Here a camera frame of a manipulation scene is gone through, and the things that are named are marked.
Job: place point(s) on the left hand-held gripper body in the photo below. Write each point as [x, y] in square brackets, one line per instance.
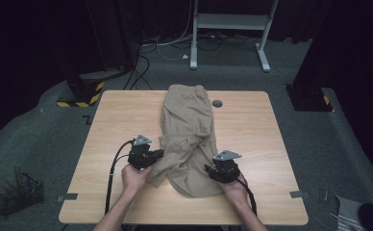
[141, 157]

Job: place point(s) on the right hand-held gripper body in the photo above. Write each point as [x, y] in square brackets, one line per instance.
[226, 170]

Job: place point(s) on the khaki shorts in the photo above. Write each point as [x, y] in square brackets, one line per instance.
[187, 128]

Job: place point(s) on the person's left hand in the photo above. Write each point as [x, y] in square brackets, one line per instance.
[135, 179]

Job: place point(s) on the person's right hand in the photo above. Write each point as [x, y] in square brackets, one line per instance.
[236, 192]

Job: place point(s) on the grey table grommet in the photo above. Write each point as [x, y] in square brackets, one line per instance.
[217, 103]

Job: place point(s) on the grey tape piece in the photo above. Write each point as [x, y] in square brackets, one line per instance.
[67, 197]
[298, 194]

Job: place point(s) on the yellow black striped base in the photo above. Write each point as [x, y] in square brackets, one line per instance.
[83, 96]

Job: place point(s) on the black base with yellow stripe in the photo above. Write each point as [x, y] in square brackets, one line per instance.
[308, 97]

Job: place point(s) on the white metal stand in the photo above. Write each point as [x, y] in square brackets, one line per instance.
[232, 20]

